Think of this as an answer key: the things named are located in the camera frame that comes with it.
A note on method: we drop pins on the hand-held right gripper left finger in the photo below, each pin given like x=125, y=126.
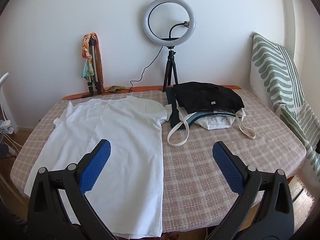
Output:
x=96, y=165

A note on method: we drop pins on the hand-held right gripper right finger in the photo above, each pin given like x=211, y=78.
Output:
x=228, y=166

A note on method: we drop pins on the white t-shirt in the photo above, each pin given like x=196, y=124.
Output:
x=112, y=130

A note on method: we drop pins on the pink checked tablecloth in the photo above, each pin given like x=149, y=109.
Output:
x=200, y=175

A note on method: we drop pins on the white tote bag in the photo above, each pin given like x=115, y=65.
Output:
x=215, y=122

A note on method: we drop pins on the dark green cloth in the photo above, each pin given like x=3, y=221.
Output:
x=175, y=115

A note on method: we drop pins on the black garment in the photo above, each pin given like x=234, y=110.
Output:
x=205, y=95

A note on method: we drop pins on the yellow patterned cloth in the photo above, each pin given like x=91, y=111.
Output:
x=116, y=88

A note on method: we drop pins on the folded tripod with scarf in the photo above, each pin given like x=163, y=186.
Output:
x=87, y=70

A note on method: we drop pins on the green striped white pillow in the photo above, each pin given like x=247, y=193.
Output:
x=275, y=80

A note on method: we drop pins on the silver folded tripod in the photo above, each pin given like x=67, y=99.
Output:
x=93, y=55

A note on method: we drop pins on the white desk lamp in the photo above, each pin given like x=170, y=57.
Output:
x=3, y=77

